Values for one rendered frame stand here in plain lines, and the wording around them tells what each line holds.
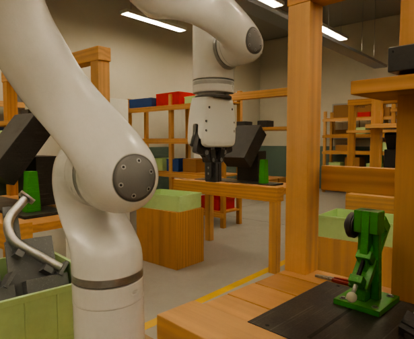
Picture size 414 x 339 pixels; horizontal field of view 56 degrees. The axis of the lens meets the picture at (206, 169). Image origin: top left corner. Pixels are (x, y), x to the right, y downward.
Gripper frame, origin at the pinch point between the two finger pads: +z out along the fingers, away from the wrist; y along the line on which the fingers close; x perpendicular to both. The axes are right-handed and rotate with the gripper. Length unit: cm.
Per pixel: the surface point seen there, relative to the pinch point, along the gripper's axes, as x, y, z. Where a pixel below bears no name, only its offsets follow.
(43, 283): -67, 8, 39
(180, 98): -455, -392, -81
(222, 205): -357, -395, 93
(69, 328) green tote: -48, 9, 47
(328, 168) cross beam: -13, -74, 3
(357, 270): 10, -49, 30
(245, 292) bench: -22, -38, 42
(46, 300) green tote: -48, 15, 37
